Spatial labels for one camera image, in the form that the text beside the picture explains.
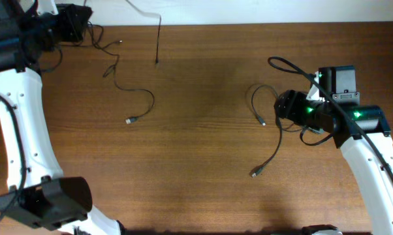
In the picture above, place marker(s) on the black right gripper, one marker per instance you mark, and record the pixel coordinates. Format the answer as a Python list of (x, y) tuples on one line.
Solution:
[(290, 102)]

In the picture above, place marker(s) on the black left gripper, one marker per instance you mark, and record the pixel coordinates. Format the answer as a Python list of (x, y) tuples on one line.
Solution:
[(71, 17)]

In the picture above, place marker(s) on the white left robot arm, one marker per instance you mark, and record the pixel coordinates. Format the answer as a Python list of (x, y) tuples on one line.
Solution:
[(39, 194)]

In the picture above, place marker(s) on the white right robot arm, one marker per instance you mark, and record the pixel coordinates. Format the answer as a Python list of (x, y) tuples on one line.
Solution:
[(361, 133)]

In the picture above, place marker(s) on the black base at table edge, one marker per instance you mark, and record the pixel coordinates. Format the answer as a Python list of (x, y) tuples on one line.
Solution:
[(321, 230)]

